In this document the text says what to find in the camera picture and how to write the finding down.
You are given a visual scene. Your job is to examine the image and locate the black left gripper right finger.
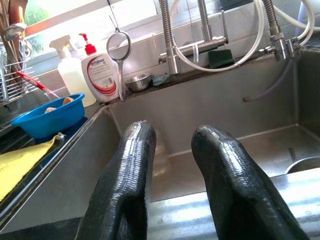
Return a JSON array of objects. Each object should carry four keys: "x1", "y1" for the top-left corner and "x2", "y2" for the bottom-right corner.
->
[{"x1": 190, "y1": 124, "x2": 311, "y2": 240}]

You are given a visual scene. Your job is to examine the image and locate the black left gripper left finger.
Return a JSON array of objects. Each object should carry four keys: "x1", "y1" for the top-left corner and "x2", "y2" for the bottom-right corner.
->
[{"x1": 77, "y1": 120, "x2": 158, "y2": 240}]

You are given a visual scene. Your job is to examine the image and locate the large stainless steel bowl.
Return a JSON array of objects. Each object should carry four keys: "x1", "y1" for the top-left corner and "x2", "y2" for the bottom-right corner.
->
[{"x1": 283, "y1": 147, "x2": 320, "y2": 176}]

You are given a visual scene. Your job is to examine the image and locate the stainless steel sink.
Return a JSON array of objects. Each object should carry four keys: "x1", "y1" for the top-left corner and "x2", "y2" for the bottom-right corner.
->
[{"x1": 0, "y1": 49, "x2": 320, "y2": 233}]

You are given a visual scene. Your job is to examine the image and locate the blue plastic bowl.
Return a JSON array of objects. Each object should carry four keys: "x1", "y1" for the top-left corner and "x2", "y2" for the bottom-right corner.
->
[{"x1": 10, "y1": 92, "x2": 86, "y2": 140}]

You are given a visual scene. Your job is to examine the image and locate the orange sponge pieces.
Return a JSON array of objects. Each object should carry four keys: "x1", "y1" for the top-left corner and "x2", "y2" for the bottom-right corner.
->
[{"x1": 44, "y1": 96, "x2": 75, "y2": 115}]

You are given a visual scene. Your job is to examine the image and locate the yellow cloth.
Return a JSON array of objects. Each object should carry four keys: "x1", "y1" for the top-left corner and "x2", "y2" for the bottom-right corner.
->
[{"x1": 0, "y1": 133, "x2": 66, "y2": 204}]

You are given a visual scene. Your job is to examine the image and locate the small stainless steel bowl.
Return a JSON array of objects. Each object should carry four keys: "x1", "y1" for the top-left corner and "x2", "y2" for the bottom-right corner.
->
[{"x1": 124, "y1": 72, "x2": 153, "y2": 92}]

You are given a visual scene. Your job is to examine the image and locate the red pump soap bottle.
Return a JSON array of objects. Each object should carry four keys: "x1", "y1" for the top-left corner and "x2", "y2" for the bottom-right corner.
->
[{"x1": 78, "y1": 33, "x2": 120, "y2": 103}]

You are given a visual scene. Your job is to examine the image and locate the grey green scrub pad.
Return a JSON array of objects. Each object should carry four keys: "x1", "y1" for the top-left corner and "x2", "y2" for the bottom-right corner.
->
[{"x1": 151, "y1": 73, "x2": 172, "y2": 88}]

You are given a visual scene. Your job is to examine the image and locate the white spray bottle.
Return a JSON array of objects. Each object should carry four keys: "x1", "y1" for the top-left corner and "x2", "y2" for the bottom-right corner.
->
[{"x1": 48, "y1": 34, "x2": 98, "y2": 108}]

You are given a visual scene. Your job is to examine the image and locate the green sponge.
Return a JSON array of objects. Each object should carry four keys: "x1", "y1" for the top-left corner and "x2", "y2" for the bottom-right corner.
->
[{"x1": 207, "y1": 48, "x2": 236, "y2": 70}]

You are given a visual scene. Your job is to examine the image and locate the metal mesh strainer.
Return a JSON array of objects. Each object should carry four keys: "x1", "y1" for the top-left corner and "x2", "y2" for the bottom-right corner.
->
[{"x1": 105, "y1": 0, "x2": 133, "y2": 102}]

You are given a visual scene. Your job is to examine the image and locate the metal ladle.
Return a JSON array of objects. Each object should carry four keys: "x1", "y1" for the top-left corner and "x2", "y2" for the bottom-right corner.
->
[{"x1": 3, "y1": 22, "x2": 28, "y2": 42}]

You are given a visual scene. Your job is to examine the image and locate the white flexible hose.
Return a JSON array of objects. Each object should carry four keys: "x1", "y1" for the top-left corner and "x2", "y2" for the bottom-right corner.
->
[
  {"x1": 274, "y1": 0, "x2": 316, "y2": 49},
  {"x1": 172, "y1": 0, "x2": 266, "y2": 73}
]

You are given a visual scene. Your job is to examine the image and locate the steel spring hose faucet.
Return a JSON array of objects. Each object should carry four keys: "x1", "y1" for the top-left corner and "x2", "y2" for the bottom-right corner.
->
[{"x1": 157, "y1": 0, "x2": 229, "y2": 75}]

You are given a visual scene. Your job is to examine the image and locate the red handled brush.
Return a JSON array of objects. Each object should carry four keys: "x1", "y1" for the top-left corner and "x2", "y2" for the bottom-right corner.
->
[{"x1": 16, "y1": 70, "x2": 61, "y2": 100}]

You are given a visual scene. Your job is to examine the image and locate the metal wire dish rack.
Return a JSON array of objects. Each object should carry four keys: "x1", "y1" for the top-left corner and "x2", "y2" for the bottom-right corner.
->
[{"x1": 0, "y1": 37, "x2": 42, "y2": 108}]

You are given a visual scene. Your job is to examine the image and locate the steel flexible hose tap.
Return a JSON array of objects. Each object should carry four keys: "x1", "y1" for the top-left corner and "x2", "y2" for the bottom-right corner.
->
[{"x1": 262, "y1": 0, "x2": 301, "y2": 62}]

